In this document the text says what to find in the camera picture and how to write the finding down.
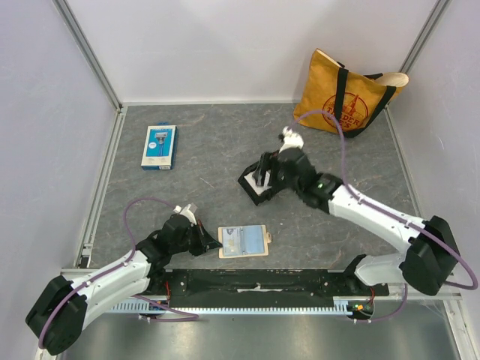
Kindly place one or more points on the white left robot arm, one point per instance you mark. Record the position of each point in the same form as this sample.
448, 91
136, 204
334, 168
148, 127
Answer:
66, 307

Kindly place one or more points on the aluminium corner post right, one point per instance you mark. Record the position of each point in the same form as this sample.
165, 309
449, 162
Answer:
433, 19

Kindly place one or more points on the grey slotted cable duct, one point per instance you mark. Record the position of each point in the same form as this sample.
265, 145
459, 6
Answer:
137, 306

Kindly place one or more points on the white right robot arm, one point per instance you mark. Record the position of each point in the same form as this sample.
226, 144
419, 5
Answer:
425, 249

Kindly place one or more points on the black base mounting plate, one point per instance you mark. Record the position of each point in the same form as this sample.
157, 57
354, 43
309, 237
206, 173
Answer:
258, 287

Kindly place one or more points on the silver white VIP card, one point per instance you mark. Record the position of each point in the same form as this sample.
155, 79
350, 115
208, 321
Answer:
232, 238

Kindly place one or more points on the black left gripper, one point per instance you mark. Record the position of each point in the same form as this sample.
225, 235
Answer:
204, 244

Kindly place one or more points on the black plastic card box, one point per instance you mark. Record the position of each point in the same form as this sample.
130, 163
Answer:
266, 195

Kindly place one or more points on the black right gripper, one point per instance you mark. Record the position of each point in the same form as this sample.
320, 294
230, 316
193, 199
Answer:
271, 172

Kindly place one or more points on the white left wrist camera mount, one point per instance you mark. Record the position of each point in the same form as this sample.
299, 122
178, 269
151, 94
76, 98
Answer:
185, 213

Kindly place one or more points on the aluminium corner post left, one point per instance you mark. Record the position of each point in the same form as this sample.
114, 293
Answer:
87, 51

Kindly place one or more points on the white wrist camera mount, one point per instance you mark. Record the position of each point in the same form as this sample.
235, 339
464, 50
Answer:
290, 139
185, 213

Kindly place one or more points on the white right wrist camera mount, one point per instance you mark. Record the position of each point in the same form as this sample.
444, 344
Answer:
290, 139

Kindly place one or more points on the aluminium corner post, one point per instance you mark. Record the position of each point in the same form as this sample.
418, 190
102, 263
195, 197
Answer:
87, 51
433, 19

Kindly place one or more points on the beige leather card holder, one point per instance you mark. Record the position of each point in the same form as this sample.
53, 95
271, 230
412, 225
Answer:
256, 240

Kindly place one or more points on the blue razor package box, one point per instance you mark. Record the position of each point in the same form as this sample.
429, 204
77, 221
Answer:
160, 147

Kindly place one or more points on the stack of white cards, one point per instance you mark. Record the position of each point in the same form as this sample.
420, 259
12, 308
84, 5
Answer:
257, 189

